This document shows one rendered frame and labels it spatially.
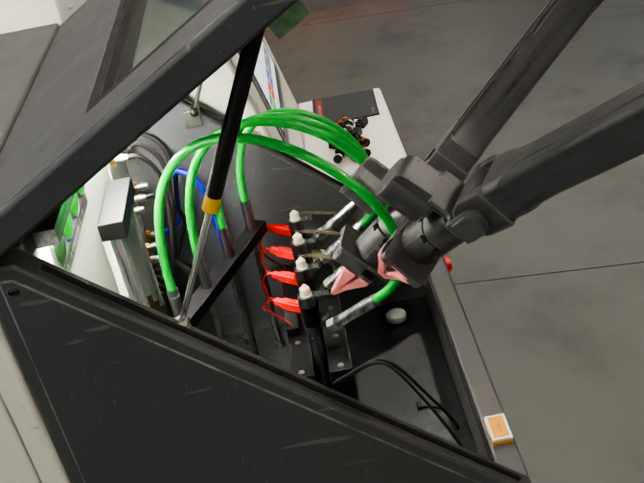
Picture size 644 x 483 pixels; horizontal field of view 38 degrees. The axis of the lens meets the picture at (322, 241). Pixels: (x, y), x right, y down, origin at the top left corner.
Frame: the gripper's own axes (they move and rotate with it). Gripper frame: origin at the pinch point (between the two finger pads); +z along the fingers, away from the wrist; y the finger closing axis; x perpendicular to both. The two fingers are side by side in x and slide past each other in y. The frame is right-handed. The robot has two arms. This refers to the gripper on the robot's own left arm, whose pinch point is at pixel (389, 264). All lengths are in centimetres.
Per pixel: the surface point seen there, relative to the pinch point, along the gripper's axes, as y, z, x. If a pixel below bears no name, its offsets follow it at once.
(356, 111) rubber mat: -75, 75, -14
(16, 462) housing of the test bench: 49, 11, -22
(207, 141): 3.5, 0.2, -30.0
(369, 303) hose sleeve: 3.9, 4.9, 1.7
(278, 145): 0.6, -5.9, -22.4
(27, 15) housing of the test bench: -20, 48, -74
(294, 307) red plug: 2.7, 23.7, -4.1
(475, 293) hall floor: -110, 154, 62
